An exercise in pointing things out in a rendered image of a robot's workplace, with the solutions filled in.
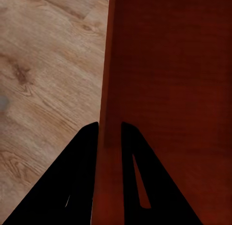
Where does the storage box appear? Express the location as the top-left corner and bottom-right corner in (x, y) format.
(90, 0), (232, 225)

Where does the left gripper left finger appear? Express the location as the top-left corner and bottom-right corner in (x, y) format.
(2, 122), (99, 225)

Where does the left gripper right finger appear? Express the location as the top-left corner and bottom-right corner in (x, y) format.
(121, 122), (203, 225)

